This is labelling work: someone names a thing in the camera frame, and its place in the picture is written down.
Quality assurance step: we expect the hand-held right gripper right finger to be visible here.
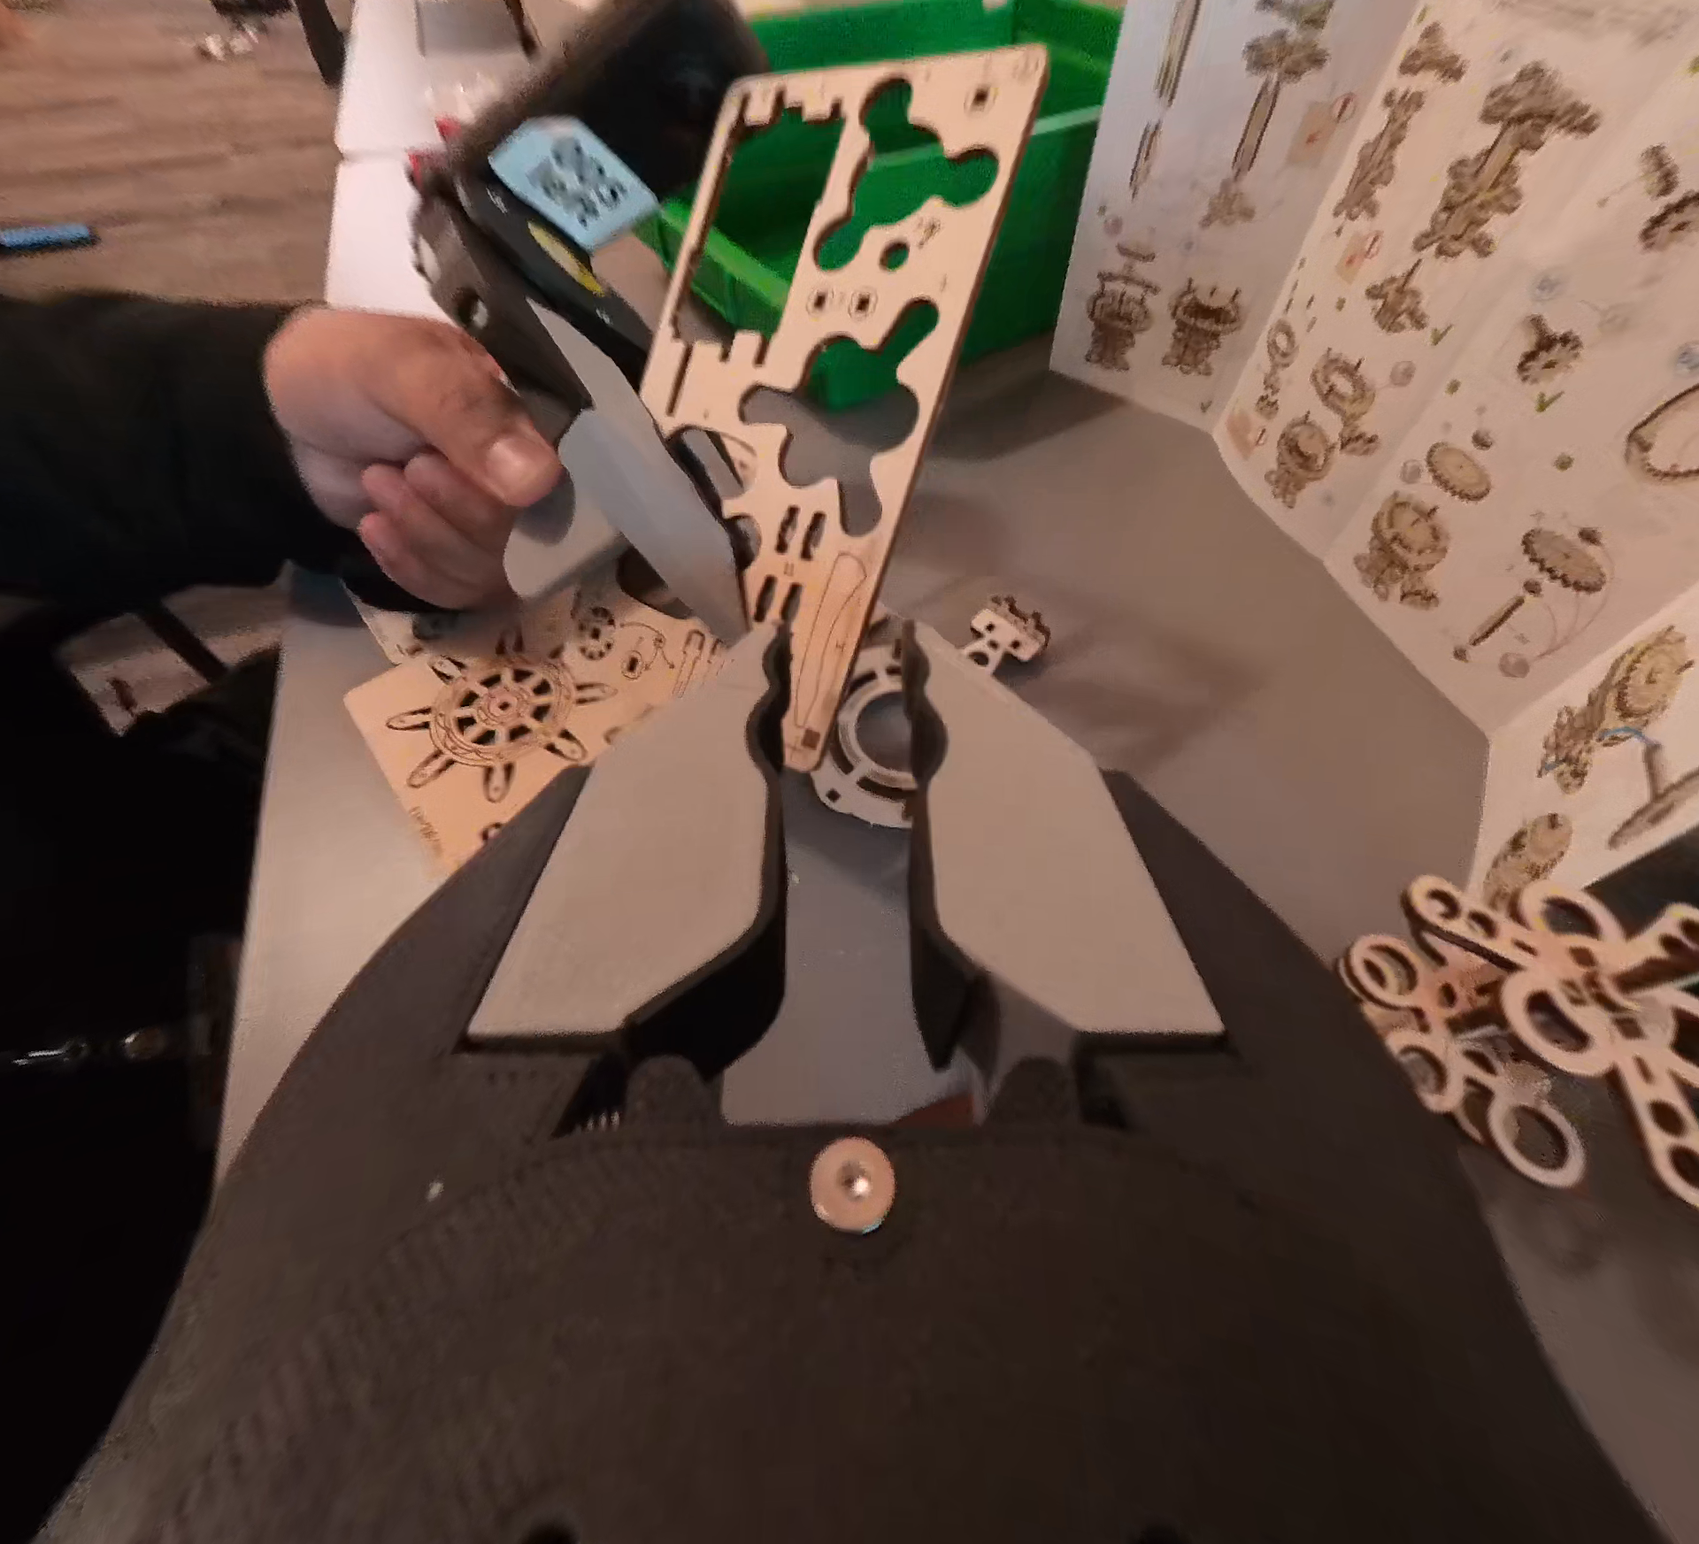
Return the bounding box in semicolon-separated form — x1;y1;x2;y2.
899;619;1226;1070

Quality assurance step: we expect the person's left forearm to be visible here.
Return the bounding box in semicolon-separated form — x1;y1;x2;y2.
0;288;312;588

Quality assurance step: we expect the wooden sheet with blob cutouts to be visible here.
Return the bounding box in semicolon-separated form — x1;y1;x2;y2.
635;45;1051;776

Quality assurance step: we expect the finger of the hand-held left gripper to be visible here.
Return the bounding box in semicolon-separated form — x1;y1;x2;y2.
528;295;753;647

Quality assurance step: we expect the round wooden frame part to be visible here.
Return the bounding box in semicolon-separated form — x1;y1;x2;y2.
807;592;1051;831

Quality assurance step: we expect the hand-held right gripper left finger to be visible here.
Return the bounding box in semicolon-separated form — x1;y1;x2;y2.
469;623;788;1075

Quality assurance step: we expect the folded instruction booklet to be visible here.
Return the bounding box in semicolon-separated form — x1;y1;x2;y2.
1046;0;1699;915

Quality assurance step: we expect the green plastic bin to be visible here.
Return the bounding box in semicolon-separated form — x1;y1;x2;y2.
635;0;1129;411

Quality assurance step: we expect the wooden sheet with ship wheel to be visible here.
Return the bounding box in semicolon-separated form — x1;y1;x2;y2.
343;582;746;871

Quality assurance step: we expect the person's left hand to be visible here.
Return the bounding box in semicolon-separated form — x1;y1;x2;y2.
265;302;569;612

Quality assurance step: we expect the wooden looped model assembly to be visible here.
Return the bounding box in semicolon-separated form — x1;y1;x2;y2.
1338;871;1699;1216

